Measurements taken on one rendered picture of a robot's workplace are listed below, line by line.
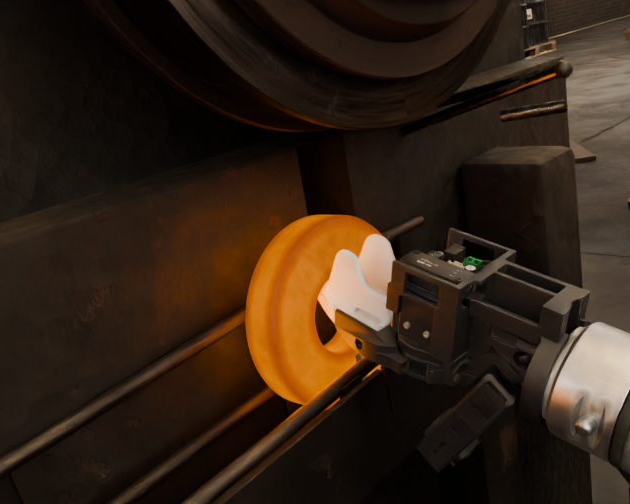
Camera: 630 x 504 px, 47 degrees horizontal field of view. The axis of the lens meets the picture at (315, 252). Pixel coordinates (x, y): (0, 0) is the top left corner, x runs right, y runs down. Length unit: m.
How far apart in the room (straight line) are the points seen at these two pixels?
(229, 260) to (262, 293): 0.06
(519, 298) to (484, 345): 0.04
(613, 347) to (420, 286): 0.12
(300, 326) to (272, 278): 0.04
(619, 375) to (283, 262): 0.24
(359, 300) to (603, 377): 0.18
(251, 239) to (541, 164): 0.32
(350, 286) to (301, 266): 0.04
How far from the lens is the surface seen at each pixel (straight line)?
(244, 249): 0.58
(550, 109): 0.60
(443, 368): 0.49
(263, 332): 0.53
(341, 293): 0.54
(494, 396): 0.49
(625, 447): 0.44
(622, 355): 0.45
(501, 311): 0.46
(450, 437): 0.53
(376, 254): 0.55
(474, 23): 0.62
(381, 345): 0.50
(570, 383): 0.44
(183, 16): 0.43
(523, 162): 0.76
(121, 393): 0.52
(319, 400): 0.53
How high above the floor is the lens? 0.96
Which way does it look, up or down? 17 degrees down
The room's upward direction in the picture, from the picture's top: 10 degrees counter-clockwise
